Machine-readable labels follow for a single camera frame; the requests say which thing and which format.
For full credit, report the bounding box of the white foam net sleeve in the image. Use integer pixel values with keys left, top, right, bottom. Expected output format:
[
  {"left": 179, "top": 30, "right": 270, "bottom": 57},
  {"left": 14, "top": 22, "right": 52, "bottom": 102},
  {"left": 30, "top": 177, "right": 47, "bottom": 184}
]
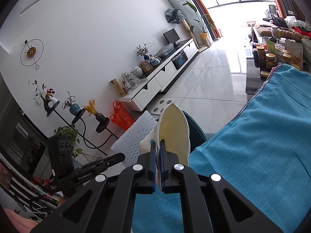
[{"left": 111, "top": 111, "right": 157, "bottom": 167}]

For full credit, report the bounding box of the black plant stand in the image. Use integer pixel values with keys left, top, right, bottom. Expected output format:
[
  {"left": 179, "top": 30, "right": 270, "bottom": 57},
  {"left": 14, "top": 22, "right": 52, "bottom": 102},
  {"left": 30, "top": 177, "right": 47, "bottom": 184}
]
[{"left": 39, "top": 94, "right": 120, "bottom": 156}]

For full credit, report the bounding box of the orange plastic bag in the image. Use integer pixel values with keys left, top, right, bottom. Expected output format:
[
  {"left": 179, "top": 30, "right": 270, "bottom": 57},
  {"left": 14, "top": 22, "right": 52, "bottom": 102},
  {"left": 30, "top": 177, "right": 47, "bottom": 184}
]
[{"left": 110, "top": 101, "right": 135, "bottom": 131}]

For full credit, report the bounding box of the blue floral tablecloth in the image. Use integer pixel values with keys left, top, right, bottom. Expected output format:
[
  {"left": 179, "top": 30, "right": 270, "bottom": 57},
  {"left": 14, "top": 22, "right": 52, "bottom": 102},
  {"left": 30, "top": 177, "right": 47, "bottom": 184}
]
[{"left": 131, "top": 63, "right": 311, "bottom": 233}]

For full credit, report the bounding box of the white TV cabinet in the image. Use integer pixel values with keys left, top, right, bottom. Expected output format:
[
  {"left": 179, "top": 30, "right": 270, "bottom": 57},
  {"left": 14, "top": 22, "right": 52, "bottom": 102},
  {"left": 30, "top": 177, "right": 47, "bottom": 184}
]
[{"left": 119, "top": 39, "right": 198, "bottom": 111}]

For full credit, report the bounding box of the white bathroom scale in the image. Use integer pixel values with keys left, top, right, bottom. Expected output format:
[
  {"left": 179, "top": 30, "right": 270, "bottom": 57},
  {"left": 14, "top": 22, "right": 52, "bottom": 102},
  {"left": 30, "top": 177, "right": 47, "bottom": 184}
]
[{"left": 147, "top": 98, "right": 173, "bottom": 115}]

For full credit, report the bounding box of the small black monitor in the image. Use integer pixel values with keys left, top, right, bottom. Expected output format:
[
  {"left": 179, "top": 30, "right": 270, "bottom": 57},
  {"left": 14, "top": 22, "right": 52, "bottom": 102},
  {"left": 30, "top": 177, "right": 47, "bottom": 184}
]
[{"left": 163, "top": 28, "right": 180, "bottom": 46}]

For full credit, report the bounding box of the cluttered coffee table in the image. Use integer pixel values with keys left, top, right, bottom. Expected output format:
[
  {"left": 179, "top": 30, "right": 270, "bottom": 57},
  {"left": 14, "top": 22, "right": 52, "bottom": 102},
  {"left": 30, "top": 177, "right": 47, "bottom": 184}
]
[{"left": 246, "top": 24, "right": 310, "bottom": 98}]

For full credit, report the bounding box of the tall green potted plant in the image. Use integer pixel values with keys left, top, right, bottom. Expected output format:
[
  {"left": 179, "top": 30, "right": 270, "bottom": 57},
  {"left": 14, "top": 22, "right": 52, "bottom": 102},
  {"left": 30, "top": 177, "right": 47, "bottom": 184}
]
[{"left": 183, "top": 1, "right": 213, "bottom": 48}]

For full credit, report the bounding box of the covered standing fan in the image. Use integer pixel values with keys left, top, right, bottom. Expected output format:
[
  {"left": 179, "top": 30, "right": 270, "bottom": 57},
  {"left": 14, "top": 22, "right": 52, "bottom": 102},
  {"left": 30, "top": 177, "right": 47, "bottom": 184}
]
[{"left": 165, "top": 9, "right": 200, "bottom": 49}]

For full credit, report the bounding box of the white standing air conditioner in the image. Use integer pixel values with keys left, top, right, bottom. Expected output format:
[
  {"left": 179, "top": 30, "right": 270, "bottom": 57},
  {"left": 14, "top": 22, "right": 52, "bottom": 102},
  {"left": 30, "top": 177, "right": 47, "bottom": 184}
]
[{"left": 168, "top": 0, "right": 201, "bottom": 35}]

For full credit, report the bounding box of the left grey orange curtain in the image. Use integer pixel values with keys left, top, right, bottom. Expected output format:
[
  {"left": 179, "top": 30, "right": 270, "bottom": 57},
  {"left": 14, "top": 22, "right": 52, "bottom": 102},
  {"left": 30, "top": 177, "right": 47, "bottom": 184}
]
[{"left": 192, "top": 0, "right": 221, "bottom": 41}]

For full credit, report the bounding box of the round wall clock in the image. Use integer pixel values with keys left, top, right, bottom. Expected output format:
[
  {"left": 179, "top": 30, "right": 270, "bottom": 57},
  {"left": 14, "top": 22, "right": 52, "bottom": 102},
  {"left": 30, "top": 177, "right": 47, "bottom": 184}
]
[{"left": 19, "top": 38, "right": 44, "bottom": 70}]

